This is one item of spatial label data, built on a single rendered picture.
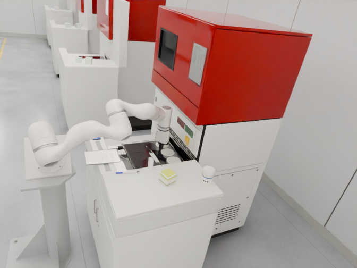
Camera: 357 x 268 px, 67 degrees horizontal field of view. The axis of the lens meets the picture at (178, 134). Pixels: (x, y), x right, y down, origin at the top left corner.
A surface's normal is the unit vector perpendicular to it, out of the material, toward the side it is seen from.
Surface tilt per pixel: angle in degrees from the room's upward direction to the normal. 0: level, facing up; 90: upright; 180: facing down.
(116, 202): 0
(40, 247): 90
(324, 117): 90
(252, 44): 90
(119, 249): 90
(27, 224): 0
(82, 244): 0
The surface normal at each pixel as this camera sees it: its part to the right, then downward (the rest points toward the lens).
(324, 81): -0.90, 0.10
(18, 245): 0.14, -0.87
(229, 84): 0.42, 0.49
